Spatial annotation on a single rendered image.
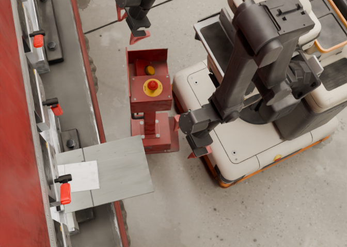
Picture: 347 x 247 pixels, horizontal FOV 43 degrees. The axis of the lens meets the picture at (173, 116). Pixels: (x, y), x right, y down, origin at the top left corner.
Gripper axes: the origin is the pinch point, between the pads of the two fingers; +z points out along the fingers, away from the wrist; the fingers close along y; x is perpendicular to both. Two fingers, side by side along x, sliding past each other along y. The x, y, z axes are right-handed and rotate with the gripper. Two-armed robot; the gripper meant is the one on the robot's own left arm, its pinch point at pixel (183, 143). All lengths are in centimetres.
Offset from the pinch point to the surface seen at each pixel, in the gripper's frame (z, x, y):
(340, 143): 45, 132, 15
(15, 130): -32, -57, -3
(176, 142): 81, 58, -24
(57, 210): 19.4, -37.3, 2.3
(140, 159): 6.0, -12.7, -0.9
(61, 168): 16.0, -32.7, -8.3
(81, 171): 13.7, -28.2, -5.0
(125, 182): 9.2, -19.0, 3.6
